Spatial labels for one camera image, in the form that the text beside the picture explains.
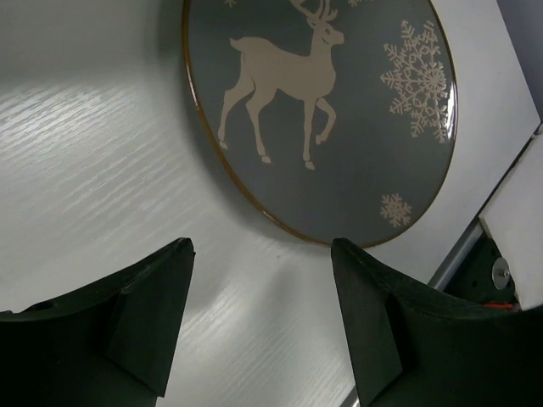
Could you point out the grey deer plate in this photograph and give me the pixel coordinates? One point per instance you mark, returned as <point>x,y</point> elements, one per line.
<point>333,118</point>

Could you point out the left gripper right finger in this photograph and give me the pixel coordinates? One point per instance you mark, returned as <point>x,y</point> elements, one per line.
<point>413,345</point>

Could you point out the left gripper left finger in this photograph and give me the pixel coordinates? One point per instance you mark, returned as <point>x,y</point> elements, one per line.
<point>113,338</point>

